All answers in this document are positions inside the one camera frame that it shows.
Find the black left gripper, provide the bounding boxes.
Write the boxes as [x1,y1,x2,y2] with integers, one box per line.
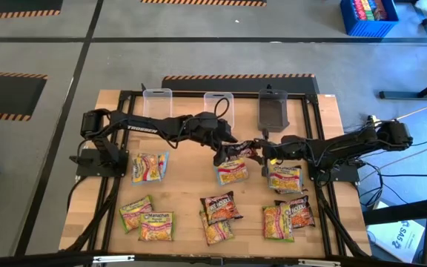
[198,124,239,167]

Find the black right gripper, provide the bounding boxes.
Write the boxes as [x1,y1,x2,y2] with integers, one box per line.
[251,138,305,178]

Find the blue-edged Maruchan ramen pack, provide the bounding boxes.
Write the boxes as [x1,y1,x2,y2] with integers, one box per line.
[156,150,171,179]
[130,152,162,185]
[267,164,304,194]
[214,157,250,186]

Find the green-edged Lime Chili ramen pack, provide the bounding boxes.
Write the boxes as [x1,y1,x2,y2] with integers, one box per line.
[261,204,296,243]
[118,194,154,234]
[138,211,176,243]

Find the green red chips bag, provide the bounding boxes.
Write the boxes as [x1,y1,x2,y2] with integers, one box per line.
[198,210,236,247]

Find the clear plastic bin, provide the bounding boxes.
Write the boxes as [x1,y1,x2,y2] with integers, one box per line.
[202,91,236,129]
[142,88,173,119]

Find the dark smoked plastic bin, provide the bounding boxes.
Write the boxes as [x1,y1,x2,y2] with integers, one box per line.
[256,88,291,134]

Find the black hazard-striped floor mat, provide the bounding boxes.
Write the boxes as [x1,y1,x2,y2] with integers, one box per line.
[140,0,268,7]
[161,73,321,96]
[0,0,63,20]
[0,70,48,122]

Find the black crossbar with silver brackets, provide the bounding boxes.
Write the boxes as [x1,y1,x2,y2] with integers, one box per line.
[0,251,427,267]

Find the blue plastic crate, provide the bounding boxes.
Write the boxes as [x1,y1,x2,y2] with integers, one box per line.
[339,0,400,38]

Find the white cardboard box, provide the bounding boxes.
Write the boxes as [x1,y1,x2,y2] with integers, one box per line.
[367,220,426,263]

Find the colourful boxes in crate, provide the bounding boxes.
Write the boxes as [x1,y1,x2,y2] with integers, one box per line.
[352,0,388,22]

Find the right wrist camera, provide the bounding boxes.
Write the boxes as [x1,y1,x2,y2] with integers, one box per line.
[272,134,293,147]

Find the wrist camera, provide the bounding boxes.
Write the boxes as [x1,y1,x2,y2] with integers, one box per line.
[272,134,293,147]
[205,111,231,127]

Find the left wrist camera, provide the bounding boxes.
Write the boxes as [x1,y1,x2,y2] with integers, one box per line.
[205,111,231,127]

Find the black left camera cable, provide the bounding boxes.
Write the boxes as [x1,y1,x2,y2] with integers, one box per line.
[213,96,231,120]

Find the black cable sleeve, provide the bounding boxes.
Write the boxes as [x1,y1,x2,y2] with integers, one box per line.
[64,174,124,253]
[315,185,370,259]

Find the tan cable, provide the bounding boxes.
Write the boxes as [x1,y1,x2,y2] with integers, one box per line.
[368,96,427,123]

